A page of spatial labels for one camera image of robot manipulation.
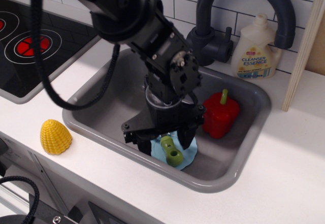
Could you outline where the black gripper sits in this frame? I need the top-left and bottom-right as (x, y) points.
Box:
(121, 102), (206, 156)

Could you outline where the green handled grey spatula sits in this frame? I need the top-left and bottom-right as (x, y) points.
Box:
(160, 136), (183, 167)

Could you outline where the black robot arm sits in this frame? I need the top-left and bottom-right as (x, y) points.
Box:
(78, 0), (205, 154)

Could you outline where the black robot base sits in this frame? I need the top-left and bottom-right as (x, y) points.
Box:
(0, 175), (127, 224)

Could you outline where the light blue plate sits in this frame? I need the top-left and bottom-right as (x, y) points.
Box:
(151, 131), (198, 170)

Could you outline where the red toy bell pepper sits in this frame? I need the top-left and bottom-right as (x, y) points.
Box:
(203, 89), (240, 139)

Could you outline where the dark grey faucet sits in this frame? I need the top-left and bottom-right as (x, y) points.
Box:
(186, 0), (296, 66)

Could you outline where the yellow toy corn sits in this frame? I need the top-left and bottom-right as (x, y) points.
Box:
(40, 119), (72, 155)

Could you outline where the white cleanser bottle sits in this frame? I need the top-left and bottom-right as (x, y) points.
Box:
(231, 14), (283, 80)

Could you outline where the black toy stove top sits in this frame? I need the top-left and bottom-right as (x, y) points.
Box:
(1, 0), (100, 104)

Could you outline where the light wooden side panel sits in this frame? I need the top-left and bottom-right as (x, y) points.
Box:
(282, 0), (324, 112)

